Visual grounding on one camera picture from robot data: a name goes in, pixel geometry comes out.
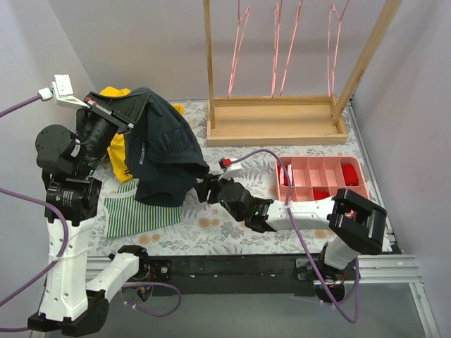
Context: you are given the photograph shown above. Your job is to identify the dark navy shorts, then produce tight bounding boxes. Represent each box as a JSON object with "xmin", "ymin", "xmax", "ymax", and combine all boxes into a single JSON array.
[{"xmin": 111, "ymin": 87, "xmax": 209, "ymax": 207}]

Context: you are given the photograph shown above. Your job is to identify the pink hanger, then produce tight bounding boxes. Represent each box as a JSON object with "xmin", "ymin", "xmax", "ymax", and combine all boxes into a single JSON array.
[
  {"xmin": 271, "ymin": 0, "xmax": 283, "ymax": 98},
  {"xmin": 279, "ymin": 0, "xmax": 304, "ymax": 96},
  {"xmin": 228, "ymin": 1, "xmax": 250, "ymax": 99},
  {"xmin": 326, "ymin": 0, "xmax": 350, "ymax": 97}
]

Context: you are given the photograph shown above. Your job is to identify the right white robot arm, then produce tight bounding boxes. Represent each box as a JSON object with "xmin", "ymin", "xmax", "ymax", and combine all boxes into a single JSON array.
[{"xmin": 195, "ymin": 175, "xmax": 387, "ymax": 280}]

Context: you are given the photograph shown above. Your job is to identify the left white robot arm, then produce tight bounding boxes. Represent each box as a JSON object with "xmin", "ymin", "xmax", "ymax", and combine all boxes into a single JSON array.
[{"xmin": 27, "ymin": 90, "xmax": 150, "ymax": 337}]

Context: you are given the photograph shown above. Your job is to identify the wooden hanger rack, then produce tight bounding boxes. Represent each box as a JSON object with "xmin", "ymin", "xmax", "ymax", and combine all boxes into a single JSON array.
[{"xmin": 203, "ymin": 1, "xmax": 402, "ymax": 147}]

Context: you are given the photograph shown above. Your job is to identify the yellow shirt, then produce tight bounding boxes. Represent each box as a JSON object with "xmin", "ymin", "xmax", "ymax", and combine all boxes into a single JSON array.
[{"xmin": 100, "ymin": 86, "xmax": 133, "ymax": 183}]

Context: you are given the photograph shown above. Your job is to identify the red white folded cloth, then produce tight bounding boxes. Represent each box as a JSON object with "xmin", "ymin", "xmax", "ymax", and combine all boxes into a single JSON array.
[{"xmin": 277, "ymin": 163, "xmax": 293, "ymax": 186}]

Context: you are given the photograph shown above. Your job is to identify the yellow plastic bin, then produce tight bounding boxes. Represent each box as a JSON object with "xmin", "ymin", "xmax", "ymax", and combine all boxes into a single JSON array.
[{"xmin": 172, "ymin": 104, "xmax": 184, "ymax": 115}]

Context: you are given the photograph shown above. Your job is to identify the green white striped cloth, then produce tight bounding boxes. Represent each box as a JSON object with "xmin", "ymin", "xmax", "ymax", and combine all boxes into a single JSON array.
[{"xmin": 103, "ymin": 179, "xmax": 182, "ymax": 239}]

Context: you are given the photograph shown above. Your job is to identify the red folded cloth middle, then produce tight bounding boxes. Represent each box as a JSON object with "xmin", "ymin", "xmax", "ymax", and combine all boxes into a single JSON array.
[{"xmin": 313, "ymin": 189, "xmax": 330, "ymax": 201}]

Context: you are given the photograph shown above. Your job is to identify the red folded cloth right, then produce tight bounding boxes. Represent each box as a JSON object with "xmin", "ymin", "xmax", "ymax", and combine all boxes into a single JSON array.
[{"xmin": 342, "ymin": 163, "xmax": 359, "ymax": 186}]

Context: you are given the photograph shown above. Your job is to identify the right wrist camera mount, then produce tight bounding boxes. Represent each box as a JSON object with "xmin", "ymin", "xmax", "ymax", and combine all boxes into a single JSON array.
[{"xmin": 218, "ymin": 158, "xmax": 242, "ymax": 180}]

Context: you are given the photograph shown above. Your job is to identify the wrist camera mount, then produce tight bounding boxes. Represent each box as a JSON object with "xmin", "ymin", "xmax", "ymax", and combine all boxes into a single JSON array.
[
  {"xmin": 218, "ymin": 158, "xmax": 242, "ymax": 180},
  {"xmin": 37, "ymin": 75, "xmax": 89, "ymax": 108}
]

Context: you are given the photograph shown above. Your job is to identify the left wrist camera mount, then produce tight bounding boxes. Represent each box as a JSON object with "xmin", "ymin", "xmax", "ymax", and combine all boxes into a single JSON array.
[{"xmin": 37, "ymin": 75, "xmax": 89, "ymax": 108}]

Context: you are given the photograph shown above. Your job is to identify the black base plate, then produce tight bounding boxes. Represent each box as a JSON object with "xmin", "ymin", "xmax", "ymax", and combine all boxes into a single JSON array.
[{"xmin": 145, "ymin": 253, "xmax": 319, "ymax": 296}]

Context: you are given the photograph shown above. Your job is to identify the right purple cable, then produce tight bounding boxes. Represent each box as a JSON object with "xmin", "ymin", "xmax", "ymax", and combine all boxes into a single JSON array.
[{"xmin": 230, "ymin": 149, "xmax": 362, "ymax": 324}]

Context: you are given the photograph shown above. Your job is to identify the aluminium frame rail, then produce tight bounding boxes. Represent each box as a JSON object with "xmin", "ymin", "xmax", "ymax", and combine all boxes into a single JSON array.
[{"xmin": 84, "ymin": 255, "xmax": 441, "ymax": 338}]

